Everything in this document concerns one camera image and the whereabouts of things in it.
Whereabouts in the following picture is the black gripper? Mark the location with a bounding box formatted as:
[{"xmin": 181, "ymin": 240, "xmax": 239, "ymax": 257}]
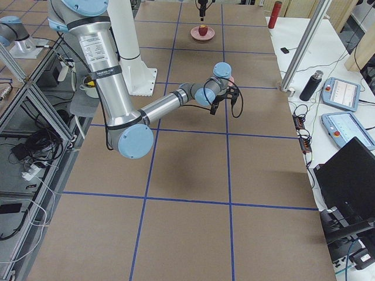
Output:
[
  {"xmin": 210, "ymin": 86, "xmax": 234, "ymax": 115},
  {"xmin": 195, "ymin": 0, "xmax": 215, "ymax": 21}
]

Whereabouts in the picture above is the pink bowl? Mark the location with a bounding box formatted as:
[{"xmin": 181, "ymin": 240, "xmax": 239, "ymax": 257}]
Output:
[{"xmin": 228, "ymin": 76, "xmax": 235, "ymax": 87}]

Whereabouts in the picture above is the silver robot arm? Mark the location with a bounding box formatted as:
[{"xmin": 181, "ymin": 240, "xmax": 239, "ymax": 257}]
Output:
[
  {"xmin": 1, "ymin": 1, "xmax": 116, "ymax": 59},
  {"xmin": 48, "ymin": 1, "xmax": 231, "ymax": 159}
]

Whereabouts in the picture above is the red apple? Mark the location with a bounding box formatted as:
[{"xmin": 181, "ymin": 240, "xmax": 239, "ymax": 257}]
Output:
[{"xmin": 198, "ymin": 25, "xmax": 208, "ymax": 36}]

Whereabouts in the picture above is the pink plate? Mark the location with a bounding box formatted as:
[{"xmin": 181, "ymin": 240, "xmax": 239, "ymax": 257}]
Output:
[{"xmin": 190, "ymin": 25, "xmax": 216, "ymax": 42}]

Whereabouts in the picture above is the small black box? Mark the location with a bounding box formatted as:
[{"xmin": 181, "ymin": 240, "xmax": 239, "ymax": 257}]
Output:
[{"xmin": 280, "ymin": 47, "xmax": 289, "ymax": 54}]

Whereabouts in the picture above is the red bottle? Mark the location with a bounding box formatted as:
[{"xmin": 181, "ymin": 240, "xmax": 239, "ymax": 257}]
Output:
[{"xmin": 268, "ymin": 1, "xmax": 282, "ymax": 29}]

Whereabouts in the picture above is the black bottle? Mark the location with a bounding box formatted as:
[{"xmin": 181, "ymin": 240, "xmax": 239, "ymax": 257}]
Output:
[{"xmin": 299, "ymin": 70, "xmax": 323, "ymax": 101}]

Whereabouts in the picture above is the brown paper table mat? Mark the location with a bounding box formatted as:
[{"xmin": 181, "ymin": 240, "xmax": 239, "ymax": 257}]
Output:
[{"xmin": 28, "ymin": 2, "xmax": 335, "ymax": 280}]

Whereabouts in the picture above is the far teach pendant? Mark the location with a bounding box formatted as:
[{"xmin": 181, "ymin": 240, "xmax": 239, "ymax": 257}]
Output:
[{"xmin": 321, "ymin": 77, "xmax": 361, "ymax": 112}]

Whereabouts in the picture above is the teach pendant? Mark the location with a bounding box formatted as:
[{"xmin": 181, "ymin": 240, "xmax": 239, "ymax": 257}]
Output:
[
  {"xmin": 321, "ymin": 77, "xmax": 361, "ymax": 112},
  {"xmin": 321, "ymin": 111, "xmax": 374, "ymax": 150}
]

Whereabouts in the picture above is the near teach pendant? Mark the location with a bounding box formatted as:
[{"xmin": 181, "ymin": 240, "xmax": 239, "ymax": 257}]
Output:
[{"xmin": 321, "ymin": 111, "xmax": 374, "ymax": 150}]

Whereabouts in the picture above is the black laptop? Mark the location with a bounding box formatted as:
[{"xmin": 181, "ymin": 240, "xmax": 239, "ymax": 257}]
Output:
[{"xmin": 313, "ymin": 137, "xmax": 374, "ymax": 220}]

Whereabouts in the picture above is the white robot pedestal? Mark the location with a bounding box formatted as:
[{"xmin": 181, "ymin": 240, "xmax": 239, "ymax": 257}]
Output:
[{"xmin": 107, "ymin": 0, "xmax": 157, "ymax": 97}]

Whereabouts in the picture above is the aluminium frame post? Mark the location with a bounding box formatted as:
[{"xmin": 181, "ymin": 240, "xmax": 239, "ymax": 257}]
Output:
[{"xmin": 279, "ymin": 0, "xmax": 332, "ymax": 92}]

